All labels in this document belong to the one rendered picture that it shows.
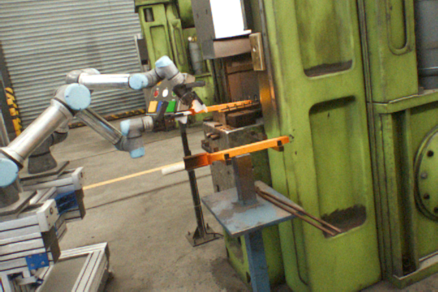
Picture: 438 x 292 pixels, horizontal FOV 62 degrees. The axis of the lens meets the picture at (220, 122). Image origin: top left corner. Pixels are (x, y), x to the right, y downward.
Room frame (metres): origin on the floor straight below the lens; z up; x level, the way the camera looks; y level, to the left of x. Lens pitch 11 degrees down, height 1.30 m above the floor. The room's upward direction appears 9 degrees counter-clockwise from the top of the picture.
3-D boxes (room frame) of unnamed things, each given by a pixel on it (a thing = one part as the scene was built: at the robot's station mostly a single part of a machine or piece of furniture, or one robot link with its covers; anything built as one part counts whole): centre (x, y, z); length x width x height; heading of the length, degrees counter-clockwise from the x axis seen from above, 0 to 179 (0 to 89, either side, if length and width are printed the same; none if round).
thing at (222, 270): (1.98, 0.05, 0.01); 0.58 x 0.39 x 0.01; 20
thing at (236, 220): (1.42, -0.06, 0.67); 0.40 x 0.30 x 0.02; 17
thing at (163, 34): (7.36, 0.32, 1.45); 2.18 x 1.23 x 2.89; 109
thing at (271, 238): (2.01, -0.22, 0.23); 0.55 x 0.37 x 0.47; 110
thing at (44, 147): (2.00, 1.02, 0.98); 0.13 x 0.12 x 0.14; 163
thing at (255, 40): (1.74, -0.23, 1.27); 0.09 x 0.02 x 0.17; 20
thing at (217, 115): (2.06, -0.19, 0.96); 0.42 x 0.20 x 0.09; 110
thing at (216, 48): (2.06, -0.19, 1.32); 0.42 x 0.20 x 0.10; 110
